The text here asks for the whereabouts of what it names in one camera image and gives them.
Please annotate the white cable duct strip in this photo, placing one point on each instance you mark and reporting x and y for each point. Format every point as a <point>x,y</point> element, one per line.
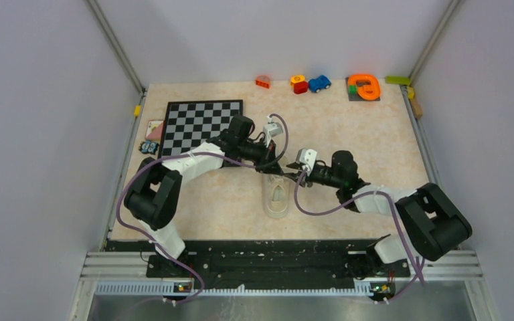
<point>145,288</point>

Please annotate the orange marble track toy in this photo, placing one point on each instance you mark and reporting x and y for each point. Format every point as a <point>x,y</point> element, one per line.
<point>363,87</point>

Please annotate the green block on rail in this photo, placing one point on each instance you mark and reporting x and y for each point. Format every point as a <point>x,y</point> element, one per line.
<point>399,80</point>

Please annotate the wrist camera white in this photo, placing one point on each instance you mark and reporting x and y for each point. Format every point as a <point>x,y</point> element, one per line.
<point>270,130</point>
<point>306,159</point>

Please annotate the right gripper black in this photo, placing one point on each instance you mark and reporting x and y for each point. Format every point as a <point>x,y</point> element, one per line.
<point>309,178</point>

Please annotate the blue toy car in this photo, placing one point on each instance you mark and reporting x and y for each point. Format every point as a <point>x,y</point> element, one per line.
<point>319,83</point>

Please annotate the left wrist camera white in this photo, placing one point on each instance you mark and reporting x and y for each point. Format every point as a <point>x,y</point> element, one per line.
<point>270,130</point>

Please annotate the beige lace sneaker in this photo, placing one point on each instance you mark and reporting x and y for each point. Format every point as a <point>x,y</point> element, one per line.
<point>275,195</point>

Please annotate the small blue toy robot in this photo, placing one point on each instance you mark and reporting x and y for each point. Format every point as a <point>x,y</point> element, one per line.
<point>148,147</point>

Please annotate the pink tangram card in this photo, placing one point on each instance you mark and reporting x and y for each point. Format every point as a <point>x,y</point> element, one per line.
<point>154,130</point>

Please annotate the yellow clip right rail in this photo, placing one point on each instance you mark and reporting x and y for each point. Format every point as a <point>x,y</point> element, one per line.
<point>411,92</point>

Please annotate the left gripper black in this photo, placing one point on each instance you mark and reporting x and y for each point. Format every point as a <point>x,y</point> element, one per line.
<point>268,154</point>

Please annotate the orange toy block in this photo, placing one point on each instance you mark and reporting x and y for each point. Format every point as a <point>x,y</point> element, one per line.
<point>263,81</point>

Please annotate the red toy block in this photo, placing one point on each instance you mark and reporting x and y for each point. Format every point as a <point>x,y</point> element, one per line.
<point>300,87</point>

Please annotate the wooden block right rail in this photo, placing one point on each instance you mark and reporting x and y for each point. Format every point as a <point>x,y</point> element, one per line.
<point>416,108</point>

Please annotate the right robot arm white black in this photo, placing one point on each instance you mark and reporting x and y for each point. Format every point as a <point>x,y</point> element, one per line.
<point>429,223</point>

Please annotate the black white chessboard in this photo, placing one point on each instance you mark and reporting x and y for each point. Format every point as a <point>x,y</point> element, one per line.
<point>187,124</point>

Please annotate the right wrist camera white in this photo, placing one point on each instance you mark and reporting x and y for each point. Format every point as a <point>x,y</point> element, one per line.
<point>306,159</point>

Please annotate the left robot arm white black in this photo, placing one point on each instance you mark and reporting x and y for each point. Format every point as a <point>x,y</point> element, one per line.
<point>153,192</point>

